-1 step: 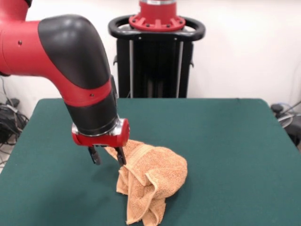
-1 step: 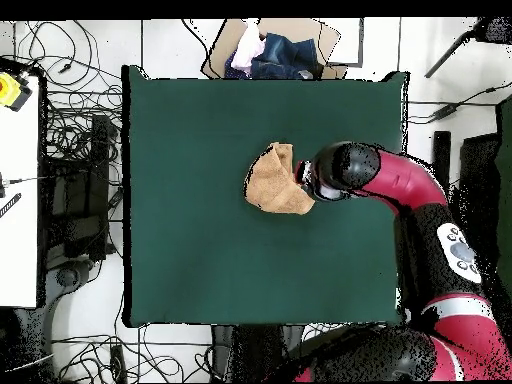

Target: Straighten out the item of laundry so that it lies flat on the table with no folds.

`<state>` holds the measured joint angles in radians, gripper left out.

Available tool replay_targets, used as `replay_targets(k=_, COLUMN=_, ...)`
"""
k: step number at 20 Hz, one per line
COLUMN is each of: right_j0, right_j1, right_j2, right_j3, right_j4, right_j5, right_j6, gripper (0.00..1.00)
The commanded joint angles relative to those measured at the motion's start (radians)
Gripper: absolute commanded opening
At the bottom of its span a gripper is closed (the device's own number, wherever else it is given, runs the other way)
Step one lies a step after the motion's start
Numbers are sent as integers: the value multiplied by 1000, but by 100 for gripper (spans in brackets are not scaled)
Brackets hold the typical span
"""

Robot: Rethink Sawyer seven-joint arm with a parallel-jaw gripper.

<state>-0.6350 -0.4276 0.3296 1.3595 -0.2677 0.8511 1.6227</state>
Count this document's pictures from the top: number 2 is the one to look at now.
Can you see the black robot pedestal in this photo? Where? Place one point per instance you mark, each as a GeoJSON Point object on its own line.
{"type": "Point", "coordinates": [222, 344]}

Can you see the black flat panel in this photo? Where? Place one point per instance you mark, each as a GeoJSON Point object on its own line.
{"type": "Point", "coordinates": [478, 172]}

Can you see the blue denim jeans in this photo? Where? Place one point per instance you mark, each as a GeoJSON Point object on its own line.
{"type": "Point", "coordinates": [288, 56]}

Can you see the dark green table cloth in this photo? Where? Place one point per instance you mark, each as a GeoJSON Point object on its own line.
{"type": "Point", "coordinates": [192, 260]}

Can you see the pink garment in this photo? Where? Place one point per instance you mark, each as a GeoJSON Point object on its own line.
{"type": "Point", "coordinates": [248, 48]}

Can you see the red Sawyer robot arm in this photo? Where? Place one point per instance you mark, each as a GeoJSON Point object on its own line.
{"type": "Point", "coordinates": [404, 180]}

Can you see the white desk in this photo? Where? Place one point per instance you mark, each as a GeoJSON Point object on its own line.
{"type": "Point", "coordinates": [18, 248]}

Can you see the grey round stand base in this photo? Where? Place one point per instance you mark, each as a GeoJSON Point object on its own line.
{"type": "Point", "coordinates": [68, 276]}

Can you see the black upright bar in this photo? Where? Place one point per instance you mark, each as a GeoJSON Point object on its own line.
{"type": "Point", "coordinates": [442, 156]}

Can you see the black equipment stand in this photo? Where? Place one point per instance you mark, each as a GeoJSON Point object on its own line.
{"type": "Point", "coordinates": [100, 160]}

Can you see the yellow emergency stop button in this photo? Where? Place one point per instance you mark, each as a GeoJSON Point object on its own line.
{"type": "Point", "coordinates": [8, 90]}

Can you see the brown cardboard box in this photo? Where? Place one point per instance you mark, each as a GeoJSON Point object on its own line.
{"type": "Point", "coordinates": [298, 28]}

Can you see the black tripod leg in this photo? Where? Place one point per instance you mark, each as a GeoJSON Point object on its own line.
{"type": "Point", "coordinates": [496, 30]}

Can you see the orange terry towel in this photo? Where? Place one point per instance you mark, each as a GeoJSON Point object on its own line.
{"type": "Point", "coordinates": [272, 188]}

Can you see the black power strip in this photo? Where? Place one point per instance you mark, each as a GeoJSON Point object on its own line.
{"type": "Point", "coordinates": [118, 364]}

